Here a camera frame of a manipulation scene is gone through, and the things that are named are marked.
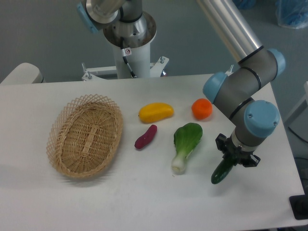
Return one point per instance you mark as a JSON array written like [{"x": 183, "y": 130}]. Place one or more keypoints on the white furniture frame right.
[{"x": 297, "y": 118}]

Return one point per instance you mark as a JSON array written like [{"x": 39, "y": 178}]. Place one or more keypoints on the blue plastic bag centre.
[{"x": 244, "y": 4}]

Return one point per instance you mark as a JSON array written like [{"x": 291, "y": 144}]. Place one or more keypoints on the orange tangerine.
[{"x": 202, "y": 109}]

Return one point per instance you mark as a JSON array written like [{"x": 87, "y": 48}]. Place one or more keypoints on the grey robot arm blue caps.
[{"x": 231, "y": 93}]

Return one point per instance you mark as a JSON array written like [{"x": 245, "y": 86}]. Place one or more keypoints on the woven wicker basket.
[{"x": 85, "y": 136}]

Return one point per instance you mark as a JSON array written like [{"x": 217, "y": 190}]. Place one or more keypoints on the dark green cucumber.
[{"x": 222, "y": 170}]

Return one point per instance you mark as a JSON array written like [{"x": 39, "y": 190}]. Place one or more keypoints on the black device at table edge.
[{"x": 299, "y": 205}]

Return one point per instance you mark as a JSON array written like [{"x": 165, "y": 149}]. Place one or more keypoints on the purple sweet potato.
[{"x": 146, "y": 138}]

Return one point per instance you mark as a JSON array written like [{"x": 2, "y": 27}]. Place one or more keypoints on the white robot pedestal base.
[{"x": 131, "y": 44}]

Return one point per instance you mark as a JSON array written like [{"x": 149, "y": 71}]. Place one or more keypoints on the white chair armrest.
[{"x": 24, "y": 73}]

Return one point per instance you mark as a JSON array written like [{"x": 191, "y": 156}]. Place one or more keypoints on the blue plastic bag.
[
  {"x": 244, "y": 4},
  {"x": 292, "y": 14}
]

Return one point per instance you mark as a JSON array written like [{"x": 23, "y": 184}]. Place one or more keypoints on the blue plastic bag right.
[{"x": 292, "y": 14}]

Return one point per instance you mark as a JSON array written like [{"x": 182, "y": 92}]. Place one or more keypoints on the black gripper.
[{"x": 235, "y": 154}]

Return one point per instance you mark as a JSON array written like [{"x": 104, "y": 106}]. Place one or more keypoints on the yellow mango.
[{"x": 154, "y": 112}]

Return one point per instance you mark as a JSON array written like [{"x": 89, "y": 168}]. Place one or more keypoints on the green bok choy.
[{"x": 186, "y": 138}]

